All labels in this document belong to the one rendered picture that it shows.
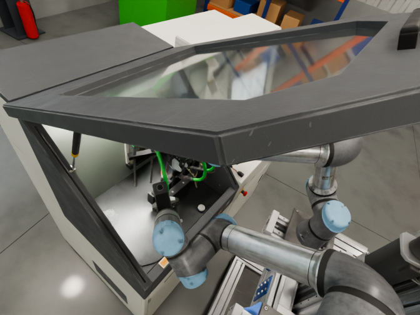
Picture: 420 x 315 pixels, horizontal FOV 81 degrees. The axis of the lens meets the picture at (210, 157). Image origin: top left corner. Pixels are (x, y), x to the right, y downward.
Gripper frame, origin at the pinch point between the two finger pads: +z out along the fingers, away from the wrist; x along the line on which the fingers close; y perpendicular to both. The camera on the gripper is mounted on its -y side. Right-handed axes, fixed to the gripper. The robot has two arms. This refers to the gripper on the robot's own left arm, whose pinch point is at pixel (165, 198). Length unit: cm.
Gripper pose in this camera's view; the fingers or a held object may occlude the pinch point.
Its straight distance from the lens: 95.7
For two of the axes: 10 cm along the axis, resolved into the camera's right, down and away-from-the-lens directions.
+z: -1.8, -0.8, 9.8
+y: 2.1, 9.7, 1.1
